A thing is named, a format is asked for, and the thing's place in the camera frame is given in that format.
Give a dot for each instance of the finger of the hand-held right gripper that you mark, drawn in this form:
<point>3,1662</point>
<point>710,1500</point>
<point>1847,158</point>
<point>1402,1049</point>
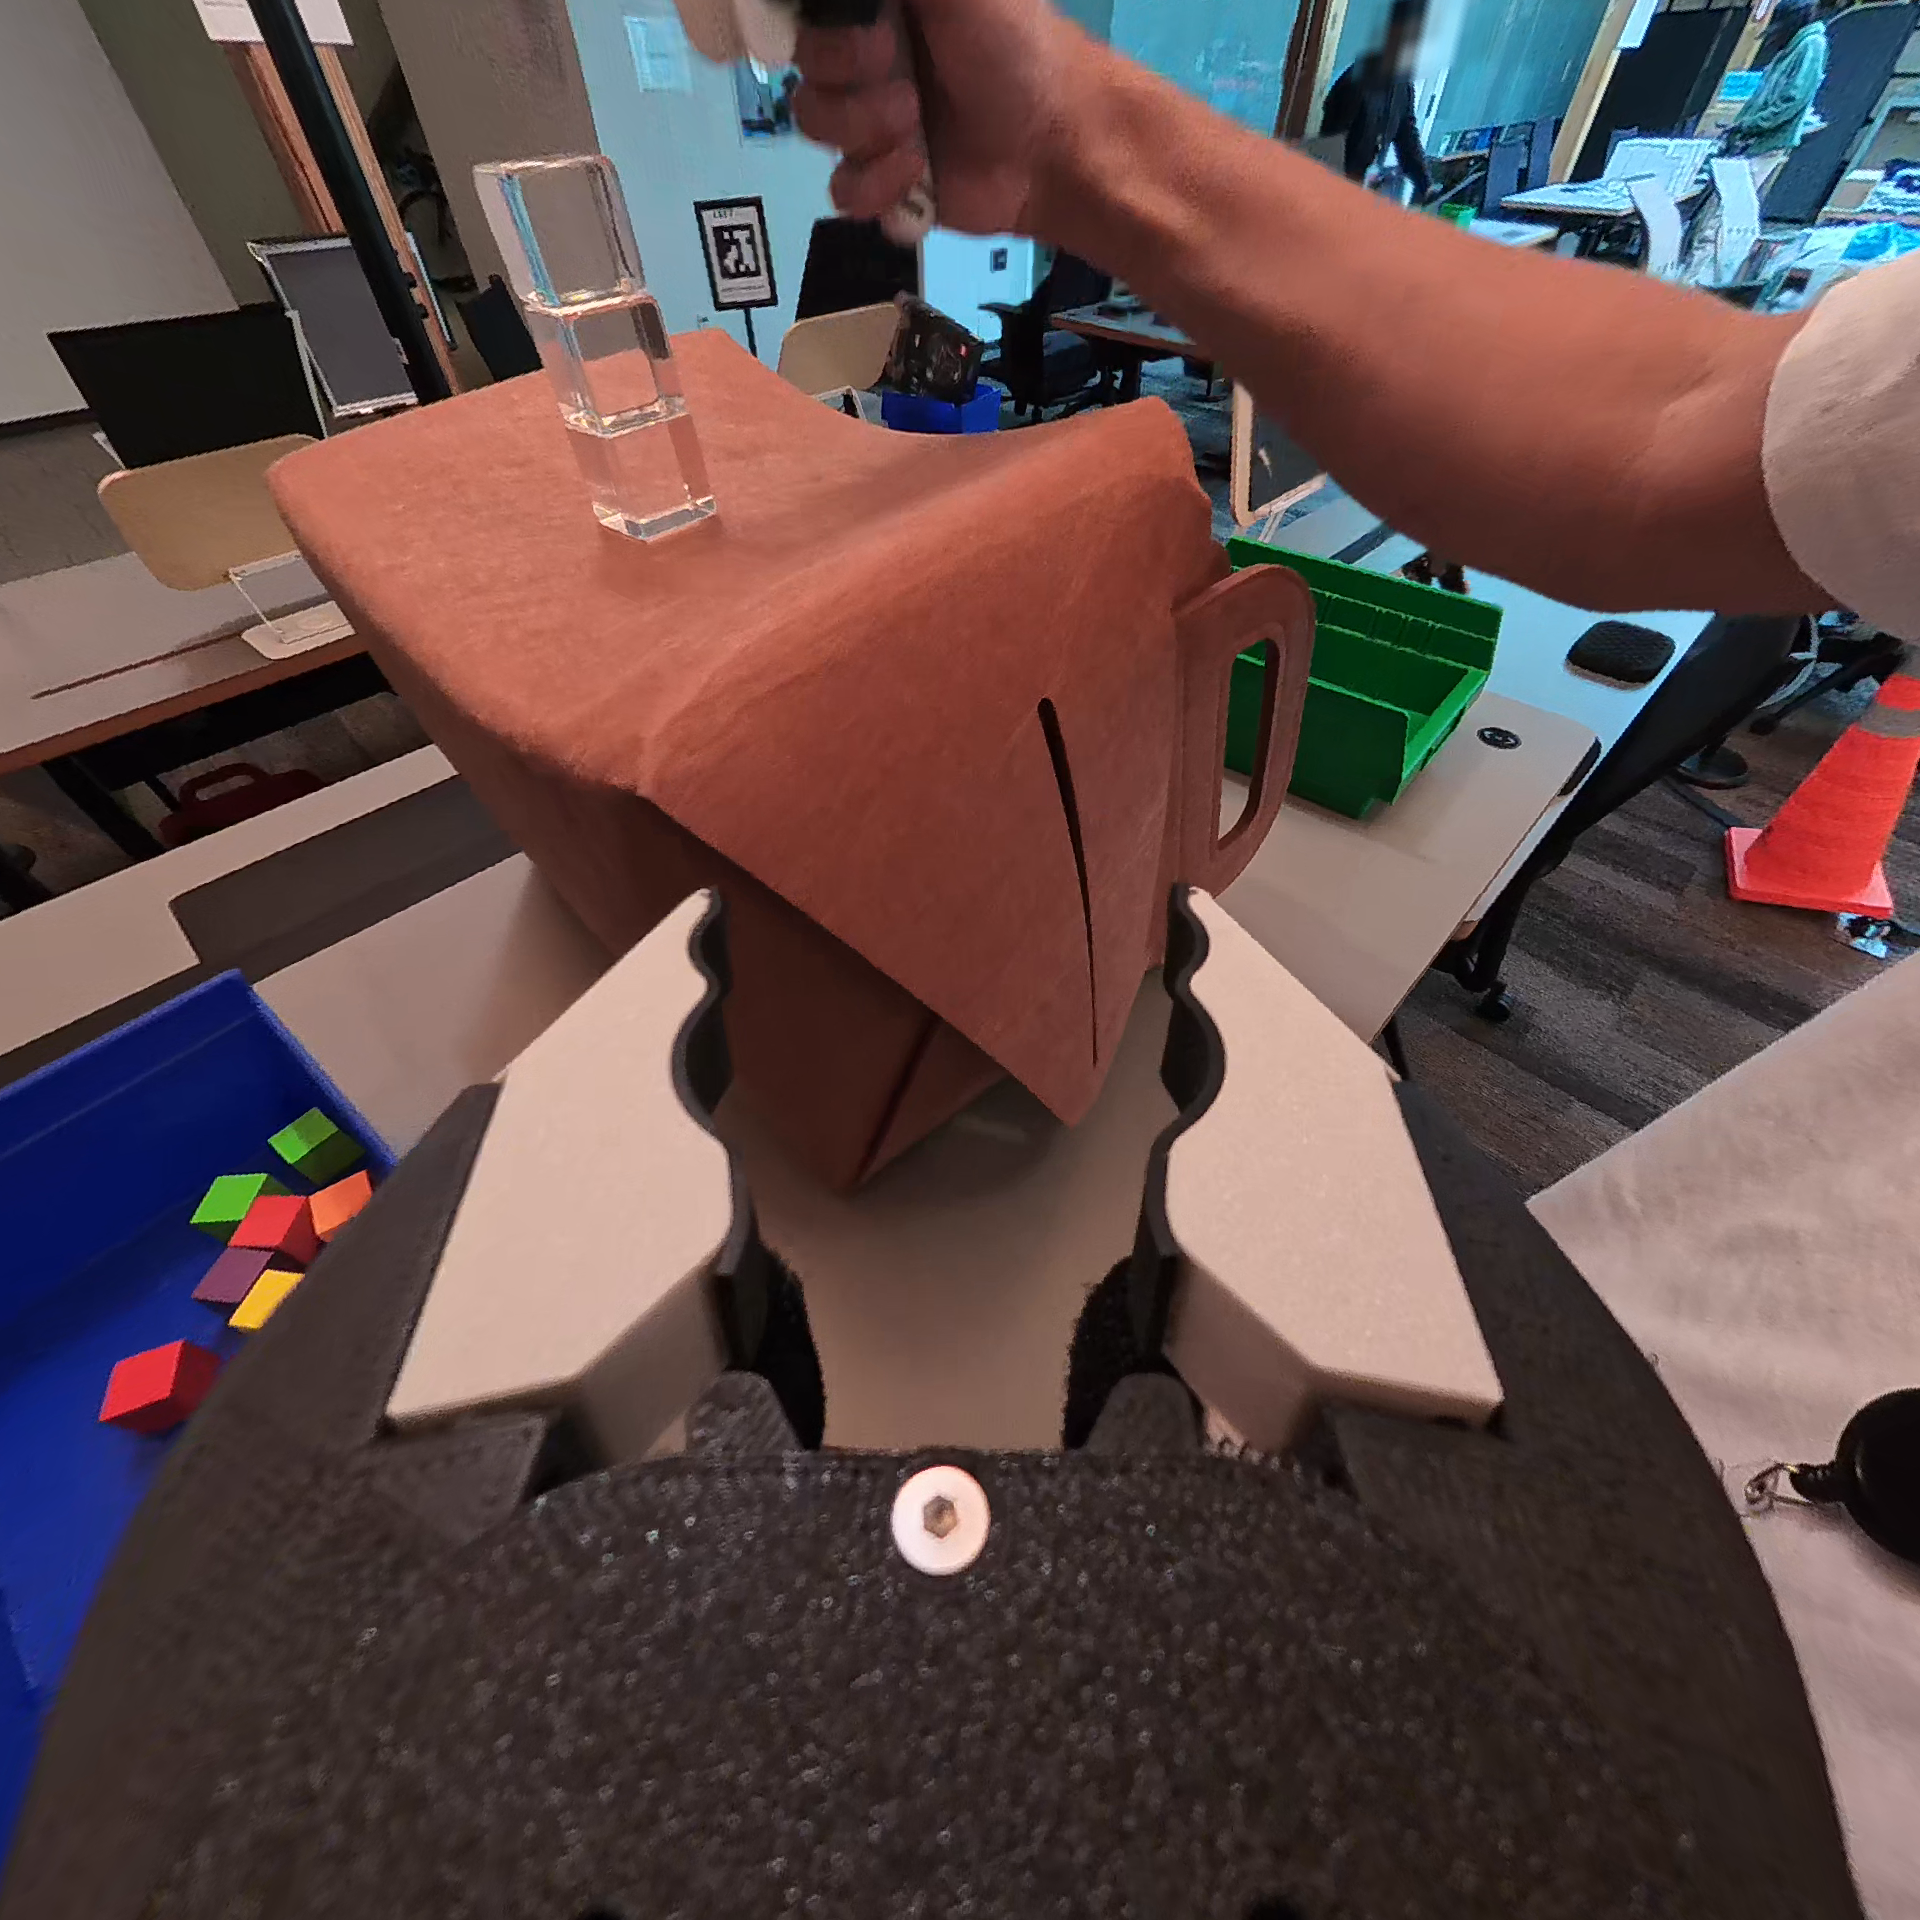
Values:
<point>734,28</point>

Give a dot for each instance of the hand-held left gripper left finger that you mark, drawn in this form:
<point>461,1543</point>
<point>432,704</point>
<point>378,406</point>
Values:
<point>587,1231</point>

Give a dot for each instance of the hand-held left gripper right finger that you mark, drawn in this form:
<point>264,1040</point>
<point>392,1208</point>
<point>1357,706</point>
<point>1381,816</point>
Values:
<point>1307,1231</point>

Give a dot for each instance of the yellow wooden cube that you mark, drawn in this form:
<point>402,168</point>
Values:
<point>266,1302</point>

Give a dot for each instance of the purple wooden cube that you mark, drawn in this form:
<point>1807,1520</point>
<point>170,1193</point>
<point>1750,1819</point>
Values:
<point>230,1278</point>

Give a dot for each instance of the red wooden cube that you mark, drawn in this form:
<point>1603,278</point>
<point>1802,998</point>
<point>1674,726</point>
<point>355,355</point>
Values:
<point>158,1387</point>
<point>275,1227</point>

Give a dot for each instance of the blue plastic bin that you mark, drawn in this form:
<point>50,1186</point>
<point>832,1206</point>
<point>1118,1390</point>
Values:
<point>90,1201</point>

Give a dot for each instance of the green plastic bin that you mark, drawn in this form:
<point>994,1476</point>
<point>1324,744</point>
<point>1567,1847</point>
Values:
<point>1395,704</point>

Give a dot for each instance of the person's right forearm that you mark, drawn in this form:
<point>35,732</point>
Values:
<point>1424,376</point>

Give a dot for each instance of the light grey desk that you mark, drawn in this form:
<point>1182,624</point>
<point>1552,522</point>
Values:
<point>1500,586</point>
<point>452,1020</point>

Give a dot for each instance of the person's right hand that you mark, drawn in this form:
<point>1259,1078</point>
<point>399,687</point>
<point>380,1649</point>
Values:
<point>991,120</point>

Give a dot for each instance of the printed marker sign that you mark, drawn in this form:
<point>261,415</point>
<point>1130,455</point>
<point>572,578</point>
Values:
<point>734,252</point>

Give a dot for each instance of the orange wooden cube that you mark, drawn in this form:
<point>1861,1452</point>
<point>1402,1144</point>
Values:
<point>341,1206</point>

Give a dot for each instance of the green wooden cube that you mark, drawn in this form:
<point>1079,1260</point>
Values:
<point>318,1148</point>
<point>237,1206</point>

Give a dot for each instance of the black glitter packet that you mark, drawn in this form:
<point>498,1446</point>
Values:
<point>933,347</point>

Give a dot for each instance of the small blue container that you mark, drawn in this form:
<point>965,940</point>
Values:
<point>943,411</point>

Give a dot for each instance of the black pole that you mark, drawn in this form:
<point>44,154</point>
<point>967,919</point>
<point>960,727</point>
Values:
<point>354,180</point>

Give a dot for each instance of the framed dark screen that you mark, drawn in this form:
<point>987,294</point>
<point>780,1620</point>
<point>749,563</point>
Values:
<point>339,323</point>

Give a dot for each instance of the red bag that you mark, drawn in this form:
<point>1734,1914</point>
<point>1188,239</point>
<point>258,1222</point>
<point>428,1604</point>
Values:
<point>242,802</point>

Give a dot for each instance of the rust brown felt bag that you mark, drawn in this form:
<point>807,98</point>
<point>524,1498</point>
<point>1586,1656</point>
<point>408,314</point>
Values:
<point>839,600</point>

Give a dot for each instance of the black badge reel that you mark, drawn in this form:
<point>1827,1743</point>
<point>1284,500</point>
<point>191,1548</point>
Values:
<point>1882,1470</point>

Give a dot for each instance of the black oval pad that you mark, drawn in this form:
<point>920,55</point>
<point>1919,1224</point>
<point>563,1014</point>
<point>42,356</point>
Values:
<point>1621,651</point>

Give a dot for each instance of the orange traffic cone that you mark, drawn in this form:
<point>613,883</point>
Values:
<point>1830,810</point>

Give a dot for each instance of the black flat panel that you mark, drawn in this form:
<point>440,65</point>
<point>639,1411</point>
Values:
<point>166,388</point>

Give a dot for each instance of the wooden panel on clear stand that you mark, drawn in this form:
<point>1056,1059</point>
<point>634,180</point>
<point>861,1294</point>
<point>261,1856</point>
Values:
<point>195,511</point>

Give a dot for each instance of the brown edged grey table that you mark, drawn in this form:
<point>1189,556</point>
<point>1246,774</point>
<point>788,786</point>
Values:
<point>119,660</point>

